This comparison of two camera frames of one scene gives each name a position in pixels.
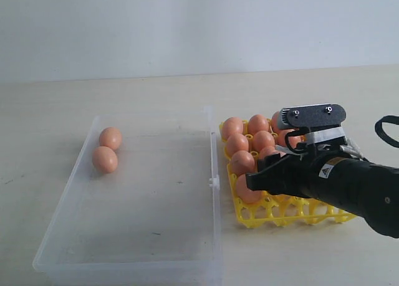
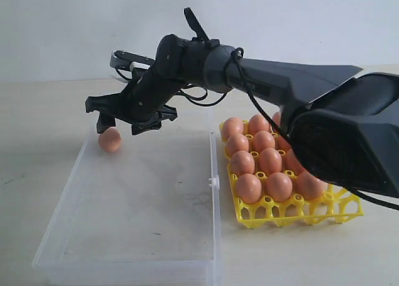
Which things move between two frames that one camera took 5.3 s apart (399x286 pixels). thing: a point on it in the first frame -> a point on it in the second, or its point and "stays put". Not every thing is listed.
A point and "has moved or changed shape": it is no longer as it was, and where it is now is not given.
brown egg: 257,123 stays put
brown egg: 247,195 stays put
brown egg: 237,141 stays put
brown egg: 232,125 stays put
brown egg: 263,139 stays put
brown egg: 105,159 has moved or changed shape
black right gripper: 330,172 -> 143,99
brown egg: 242,162 stays put
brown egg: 110,137 has moved or changed shape
